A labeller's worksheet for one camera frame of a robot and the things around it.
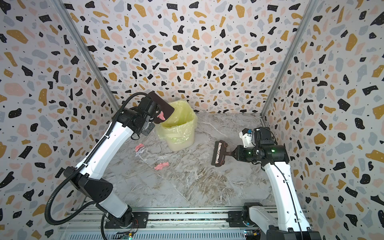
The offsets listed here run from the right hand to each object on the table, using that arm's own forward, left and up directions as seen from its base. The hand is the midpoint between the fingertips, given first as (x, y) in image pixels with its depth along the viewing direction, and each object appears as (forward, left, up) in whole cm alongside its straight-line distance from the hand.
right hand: (231, 151), depth 71 cm
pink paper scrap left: (+3, +40, -24) cm, 47 cm away
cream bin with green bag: (+13, +27, 0) cm, 30 cm away
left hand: (+12, +44, +7) cm, 46 cm away
